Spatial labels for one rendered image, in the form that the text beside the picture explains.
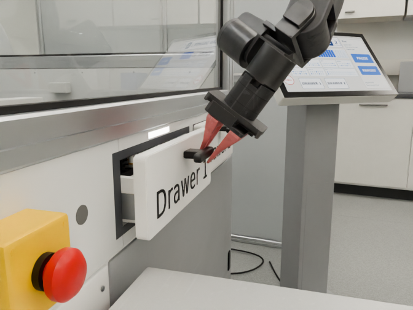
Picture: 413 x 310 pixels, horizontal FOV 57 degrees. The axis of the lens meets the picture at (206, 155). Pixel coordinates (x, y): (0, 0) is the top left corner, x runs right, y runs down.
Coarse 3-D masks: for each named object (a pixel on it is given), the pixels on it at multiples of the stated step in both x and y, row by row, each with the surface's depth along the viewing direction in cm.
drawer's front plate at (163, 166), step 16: (176, 144) 56; (192, 144) 63; (144, 160) 46; (160, 160) 50; (176, 160) 56; (192, 160) 63; (144, 176) 46; (160, 176) 50; (176, 176) 56; (192, 176) 64; (208, 176) 73; (144, 192) 47; (192, 192) 64; (144, 208) 47; (160, 208) 51; (176, 208) 57; (144, 224) 47; (160, 224) 51
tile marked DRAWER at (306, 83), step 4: (300, 80) 128; (304, 80) 128; (308, 80) 129; (312, 80) 130; (316, 80) 130; (320, 80) 131; (304, 84) 127; (308, 84) 128; (312, 84) 129; (316, 84) 129; (320, 84) 130; (304, 88) 126; (308, 88) 127; (312, 88) 128; (316, 88) 128; (320, 88) 129; (324, 88) 130
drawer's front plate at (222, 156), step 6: (198, 126) 77; (204, 126) 78; (222, 132) 94; (216, 138) 88; (222, 138) 94; (216, 144) 88; (228, 150) 101; (216, 156) 89; (222, 156) 95; (216, 162) 89
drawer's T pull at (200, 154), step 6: (186, 150) 59; (192, 150) 59; (198, 150) 59; (204, 150) 58; (210, 150) 60; (186, 156) 58; (192, 156) 58; (198, 156) 55; (204, 156) 57; (198, 162) 56
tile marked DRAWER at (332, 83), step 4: (324, 80) 132; (328, 80) 133; (332, 80) 133; (336, 80) 134; (340, 80) 135; (344, 80) 136; (328, 84) 131; (332, 84) 132; (336, 84) 133; (340, 84) 134; (344, 84) 134; (332, 88) 131; (336, 88) 132; (340, 88) 133; (344, 88) 133; (348, 88) 134
